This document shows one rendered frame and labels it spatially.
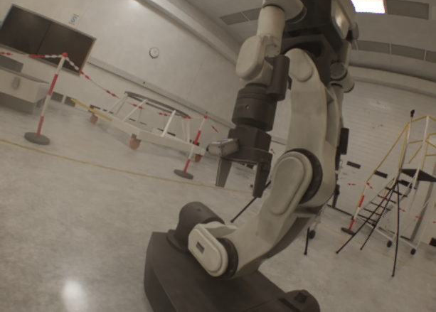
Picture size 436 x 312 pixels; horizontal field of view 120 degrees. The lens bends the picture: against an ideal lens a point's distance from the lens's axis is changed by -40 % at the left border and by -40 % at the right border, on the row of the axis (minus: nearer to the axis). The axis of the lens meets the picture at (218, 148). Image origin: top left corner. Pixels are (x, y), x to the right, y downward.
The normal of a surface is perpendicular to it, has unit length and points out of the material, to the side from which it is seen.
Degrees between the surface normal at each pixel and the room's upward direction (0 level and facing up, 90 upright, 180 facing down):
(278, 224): 115
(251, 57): 90
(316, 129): 90
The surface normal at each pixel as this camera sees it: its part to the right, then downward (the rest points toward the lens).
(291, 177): -0.75, -0.27
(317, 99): -0.81, 0.15
